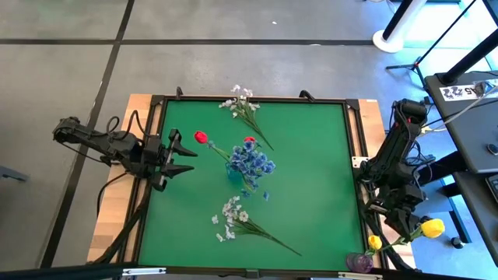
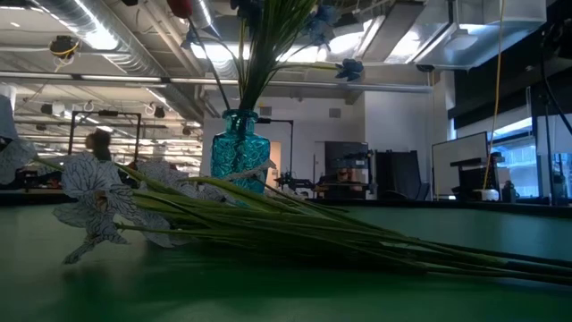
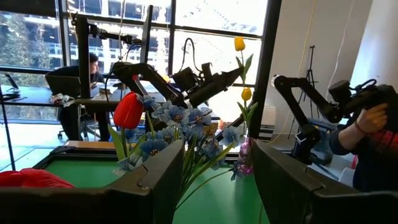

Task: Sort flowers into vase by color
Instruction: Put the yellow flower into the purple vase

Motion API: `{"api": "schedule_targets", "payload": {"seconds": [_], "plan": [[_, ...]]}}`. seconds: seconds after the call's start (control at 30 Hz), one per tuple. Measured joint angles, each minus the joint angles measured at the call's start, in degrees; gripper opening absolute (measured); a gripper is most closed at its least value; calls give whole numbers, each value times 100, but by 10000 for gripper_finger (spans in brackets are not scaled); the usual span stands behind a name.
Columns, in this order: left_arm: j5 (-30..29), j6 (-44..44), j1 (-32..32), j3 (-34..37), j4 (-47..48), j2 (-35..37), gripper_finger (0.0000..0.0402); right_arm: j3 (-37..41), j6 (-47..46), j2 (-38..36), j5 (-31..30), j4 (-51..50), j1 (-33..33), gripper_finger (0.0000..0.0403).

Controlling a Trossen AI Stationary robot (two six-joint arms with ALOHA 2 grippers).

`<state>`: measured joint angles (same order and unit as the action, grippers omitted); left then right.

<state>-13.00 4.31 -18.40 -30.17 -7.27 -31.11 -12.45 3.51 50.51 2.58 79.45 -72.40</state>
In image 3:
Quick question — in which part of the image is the blue flower bunch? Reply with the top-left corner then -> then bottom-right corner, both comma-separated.
118,94 -> 241,210

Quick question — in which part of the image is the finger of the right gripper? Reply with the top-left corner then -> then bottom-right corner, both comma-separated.
218,67 -> 244,84

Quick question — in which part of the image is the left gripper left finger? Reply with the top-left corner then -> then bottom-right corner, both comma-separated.
0,139 -> 186,224

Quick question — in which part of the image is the wooden table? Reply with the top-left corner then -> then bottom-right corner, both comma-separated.
63,139 -> 118,151

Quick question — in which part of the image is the yellow tulip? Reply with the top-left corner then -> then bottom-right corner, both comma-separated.
236,87 -> 259,139
233,36 -> 254,138

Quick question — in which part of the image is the green table mat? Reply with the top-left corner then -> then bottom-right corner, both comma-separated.
43,158 -> 271,224

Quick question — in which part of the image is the purple glass vase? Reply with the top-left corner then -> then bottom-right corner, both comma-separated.
236,136 -> 256,175

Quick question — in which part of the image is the black rig post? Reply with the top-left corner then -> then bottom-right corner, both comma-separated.
71,14 -> 135,100

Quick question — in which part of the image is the dark laptop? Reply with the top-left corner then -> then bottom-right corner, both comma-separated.
44,74 -> 83,98

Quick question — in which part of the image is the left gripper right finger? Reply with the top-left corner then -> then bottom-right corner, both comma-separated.
250,141 -> 398,224

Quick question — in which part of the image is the person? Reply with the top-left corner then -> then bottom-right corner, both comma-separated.
46,52 -> 107,141
328,83 -> 398,193

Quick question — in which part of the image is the red tulip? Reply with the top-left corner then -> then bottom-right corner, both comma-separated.
107,91 -> 145,161
0,167 -> 76,189

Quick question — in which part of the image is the person's hand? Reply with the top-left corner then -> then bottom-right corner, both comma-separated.
355,103 -> 389,135

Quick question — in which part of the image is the black table border frame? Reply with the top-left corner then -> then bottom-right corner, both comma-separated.
32,144 -> 116,170

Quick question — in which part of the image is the black tripod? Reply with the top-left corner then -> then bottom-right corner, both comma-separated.
287,44 -> 319,139

